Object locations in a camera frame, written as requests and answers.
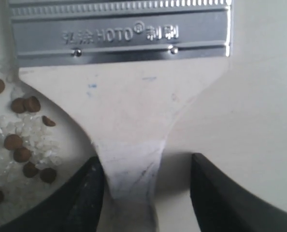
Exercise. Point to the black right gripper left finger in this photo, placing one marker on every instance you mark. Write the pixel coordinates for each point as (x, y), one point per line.
(75, 207)

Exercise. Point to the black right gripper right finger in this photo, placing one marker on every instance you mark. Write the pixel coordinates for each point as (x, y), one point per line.
(222, 205)

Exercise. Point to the white paint brush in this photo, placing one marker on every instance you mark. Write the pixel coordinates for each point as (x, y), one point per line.
(124, 71)

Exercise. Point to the scattered rice and brown pellets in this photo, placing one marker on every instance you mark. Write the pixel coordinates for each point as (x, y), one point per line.
(28, 153)

